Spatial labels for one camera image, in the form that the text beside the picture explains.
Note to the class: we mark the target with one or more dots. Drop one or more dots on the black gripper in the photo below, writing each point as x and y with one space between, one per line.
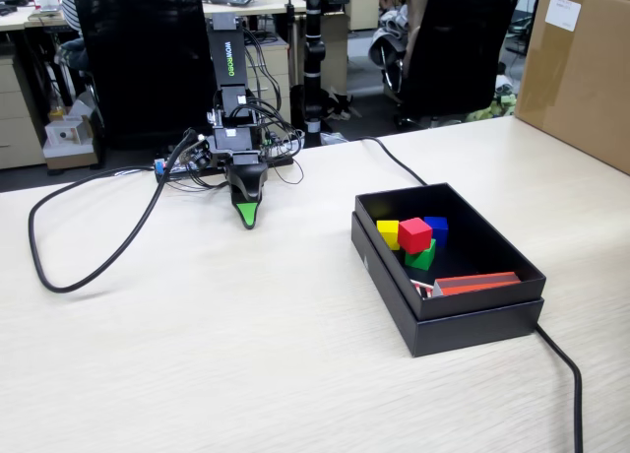
236 143

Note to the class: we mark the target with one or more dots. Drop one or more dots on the yellow wooden cube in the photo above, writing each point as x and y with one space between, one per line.
387 232

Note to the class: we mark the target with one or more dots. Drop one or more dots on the red wooden cube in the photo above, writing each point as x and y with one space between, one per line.
414 235

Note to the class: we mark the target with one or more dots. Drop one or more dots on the green wooden cube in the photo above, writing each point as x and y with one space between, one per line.
422 260

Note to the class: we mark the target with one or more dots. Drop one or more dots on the blue wooden cube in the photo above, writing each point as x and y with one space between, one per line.
439 229

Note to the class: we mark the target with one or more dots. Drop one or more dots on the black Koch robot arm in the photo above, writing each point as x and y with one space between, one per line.
229 54

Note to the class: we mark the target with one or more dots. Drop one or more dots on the black cardboard box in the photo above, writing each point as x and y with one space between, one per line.
472 256

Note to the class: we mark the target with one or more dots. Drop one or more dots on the orange flat box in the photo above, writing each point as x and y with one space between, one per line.
472 283

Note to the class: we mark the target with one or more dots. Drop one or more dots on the black open box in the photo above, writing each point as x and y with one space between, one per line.
467 332

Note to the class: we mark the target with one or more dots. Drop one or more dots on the large brown cardboard box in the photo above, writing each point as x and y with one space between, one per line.
581 79

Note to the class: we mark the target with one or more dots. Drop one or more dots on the blue controller board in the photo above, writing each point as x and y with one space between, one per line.
160 166

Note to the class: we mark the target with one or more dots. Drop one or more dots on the black and white shoes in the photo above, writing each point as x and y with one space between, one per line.
339 109

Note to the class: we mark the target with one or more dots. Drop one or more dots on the black pole with white rings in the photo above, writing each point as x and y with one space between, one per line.
314 54

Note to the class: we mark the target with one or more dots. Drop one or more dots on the beige cabinet panel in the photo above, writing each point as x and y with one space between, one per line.
337 54

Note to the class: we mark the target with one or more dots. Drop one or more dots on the black high-back office chair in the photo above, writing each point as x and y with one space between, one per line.
143 54

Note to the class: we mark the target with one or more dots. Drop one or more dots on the small white carton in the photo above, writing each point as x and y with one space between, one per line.
64 135

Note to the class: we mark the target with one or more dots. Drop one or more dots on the white thin sticks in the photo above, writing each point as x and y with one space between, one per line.
423 285

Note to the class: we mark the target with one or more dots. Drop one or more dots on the light wooden desk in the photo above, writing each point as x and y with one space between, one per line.
275 2
15 22

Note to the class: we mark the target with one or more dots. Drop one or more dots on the green patterned cloth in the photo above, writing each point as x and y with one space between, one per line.
492 112

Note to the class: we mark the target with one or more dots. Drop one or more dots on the black chair with chrome armrest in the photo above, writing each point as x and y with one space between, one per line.
458 44

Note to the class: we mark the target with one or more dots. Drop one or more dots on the person in striped shirt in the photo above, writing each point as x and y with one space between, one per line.
71 5

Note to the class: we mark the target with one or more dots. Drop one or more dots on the bare board wrist camera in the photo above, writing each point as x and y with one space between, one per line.
197 155

